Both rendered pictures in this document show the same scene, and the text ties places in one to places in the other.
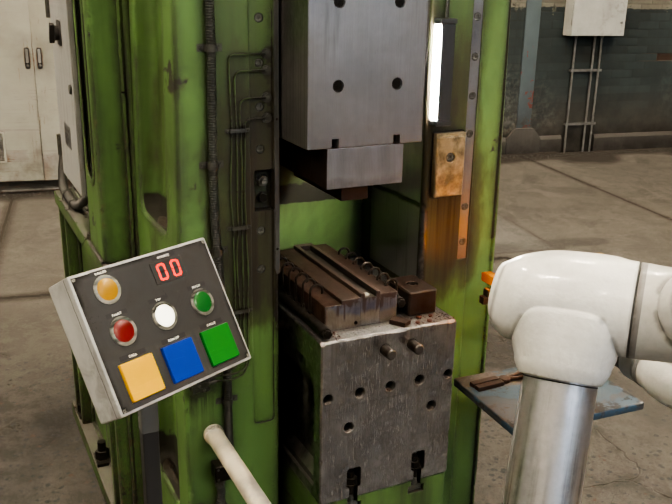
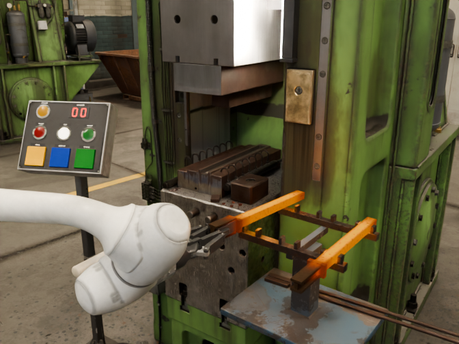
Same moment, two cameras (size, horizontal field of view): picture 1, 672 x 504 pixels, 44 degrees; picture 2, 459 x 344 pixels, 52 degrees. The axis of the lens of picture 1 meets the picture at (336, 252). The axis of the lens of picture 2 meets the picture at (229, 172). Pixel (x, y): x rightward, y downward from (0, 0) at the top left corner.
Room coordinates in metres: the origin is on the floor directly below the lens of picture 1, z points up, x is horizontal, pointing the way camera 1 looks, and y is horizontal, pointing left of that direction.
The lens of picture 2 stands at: (1.23, -1.49, 1.52)
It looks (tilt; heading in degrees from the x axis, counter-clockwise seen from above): 19 degrees down; 61
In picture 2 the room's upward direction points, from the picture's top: straight up
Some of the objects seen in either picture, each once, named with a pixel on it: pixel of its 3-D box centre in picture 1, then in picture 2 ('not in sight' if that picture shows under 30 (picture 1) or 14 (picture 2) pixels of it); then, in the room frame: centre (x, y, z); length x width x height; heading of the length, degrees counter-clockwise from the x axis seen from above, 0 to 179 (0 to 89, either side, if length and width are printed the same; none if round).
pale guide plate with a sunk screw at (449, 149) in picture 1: (448, 164); (299, 96); (2.17, -0.29, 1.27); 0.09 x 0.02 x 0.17; 116
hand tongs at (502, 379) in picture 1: (560, 365); (356, 305); (2.15, -0.64, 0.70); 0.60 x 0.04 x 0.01; 118
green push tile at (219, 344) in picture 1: (218, 344); (85, 158); (1.59, 0.24, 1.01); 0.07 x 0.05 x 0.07; 141
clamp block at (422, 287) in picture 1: (411, 295); (250, 188); (2.04, -0.20, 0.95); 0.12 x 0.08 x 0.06; 26
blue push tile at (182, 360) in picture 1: (181, 360); (60, 158); (1.51, 0.30, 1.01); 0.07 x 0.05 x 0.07; 141
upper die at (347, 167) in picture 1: (327, 149); (231, 72); (2.10, 0.03, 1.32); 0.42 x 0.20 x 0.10; 26
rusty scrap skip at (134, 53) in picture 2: not in sight; (152, 76); (4.27, 6.77, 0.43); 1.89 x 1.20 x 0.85; 106
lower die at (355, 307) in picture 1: (325, 282); (231, 166); (2.10, 0.03, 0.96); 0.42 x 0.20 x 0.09; 26
